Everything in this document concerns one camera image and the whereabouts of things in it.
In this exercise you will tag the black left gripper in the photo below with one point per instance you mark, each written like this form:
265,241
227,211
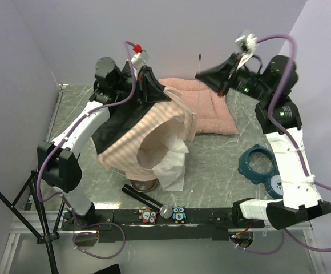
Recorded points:
148,88

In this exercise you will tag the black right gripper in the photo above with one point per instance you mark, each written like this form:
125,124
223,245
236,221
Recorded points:
217,77

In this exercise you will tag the white fibreglass tent pole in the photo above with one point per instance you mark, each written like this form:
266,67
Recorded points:
199,89

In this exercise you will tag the pink striped pet tent fabric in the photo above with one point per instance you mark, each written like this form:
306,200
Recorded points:
156,147

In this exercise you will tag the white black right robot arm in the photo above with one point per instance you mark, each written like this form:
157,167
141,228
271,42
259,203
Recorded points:
301,200

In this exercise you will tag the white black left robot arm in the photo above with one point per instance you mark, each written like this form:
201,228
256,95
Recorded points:
119,103

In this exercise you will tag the pink pet cushion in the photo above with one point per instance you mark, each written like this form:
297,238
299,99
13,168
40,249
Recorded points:
215,117

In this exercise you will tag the teal pet feeder toy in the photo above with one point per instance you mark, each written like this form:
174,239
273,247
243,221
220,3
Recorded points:
258,165

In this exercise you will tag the steel pet bowl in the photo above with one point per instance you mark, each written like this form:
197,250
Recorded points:
144,186

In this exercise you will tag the black handheld microphone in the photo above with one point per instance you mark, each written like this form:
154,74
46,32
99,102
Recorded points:
165,211

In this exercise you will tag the red owl number tile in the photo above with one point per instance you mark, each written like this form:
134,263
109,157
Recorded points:
148,216

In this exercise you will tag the blue owl number tile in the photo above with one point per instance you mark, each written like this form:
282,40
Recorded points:
178,214

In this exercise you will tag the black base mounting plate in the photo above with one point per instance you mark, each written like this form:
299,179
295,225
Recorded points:
201,223

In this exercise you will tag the black music stand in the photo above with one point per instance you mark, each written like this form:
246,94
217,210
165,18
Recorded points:
47,236

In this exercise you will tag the black object at bottom edge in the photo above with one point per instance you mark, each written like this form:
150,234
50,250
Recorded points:
113,269

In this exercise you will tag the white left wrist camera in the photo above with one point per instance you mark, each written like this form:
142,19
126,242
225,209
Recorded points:
140,58

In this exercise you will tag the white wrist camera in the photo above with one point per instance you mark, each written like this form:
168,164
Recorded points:
140,58
247,43

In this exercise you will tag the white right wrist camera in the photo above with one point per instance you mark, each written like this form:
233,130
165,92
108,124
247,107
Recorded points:
247,43

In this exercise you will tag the aluminium frame rail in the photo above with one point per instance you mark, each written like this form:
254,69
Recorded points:
17,227

